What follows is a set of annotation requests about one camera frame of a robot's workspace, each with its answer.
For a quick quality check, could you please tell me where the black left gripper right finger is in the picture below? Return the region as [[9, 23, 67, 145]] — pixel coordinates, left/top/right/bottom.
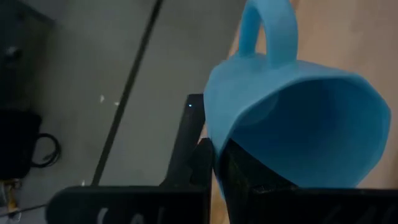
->
[[216, 138, 398, 224]]

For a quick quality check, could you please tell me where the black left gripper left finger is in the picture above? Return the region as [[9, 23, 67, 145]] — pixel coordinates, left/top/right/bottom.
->
[[45, 138, 214, 224]]

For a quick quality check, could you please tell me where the black floor box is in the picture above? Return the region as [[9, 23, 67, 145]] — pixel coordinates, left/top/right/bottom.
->
[[0, 108, 43, 181]]

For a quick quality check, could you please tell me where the black upright frame post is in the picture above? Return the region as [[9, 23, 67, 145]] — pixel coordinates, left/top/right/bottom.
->
[[160, 93, 206, 187]]

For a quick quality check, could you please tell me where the long black floor cable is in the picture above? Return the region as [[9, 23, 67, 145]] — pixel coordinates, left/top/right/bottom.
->
[[0, 202, 48, 218]]

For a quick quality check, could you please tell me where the plain blue mug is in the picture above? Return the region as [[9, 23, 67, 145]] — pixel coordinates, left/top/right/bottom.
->
[[203, 0, 392, 200]]

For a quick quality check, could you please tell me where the black coiled floor cable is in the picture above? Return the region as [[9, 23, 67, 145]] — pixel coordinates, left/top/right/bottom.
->
[[30, 133, 62, 169]]

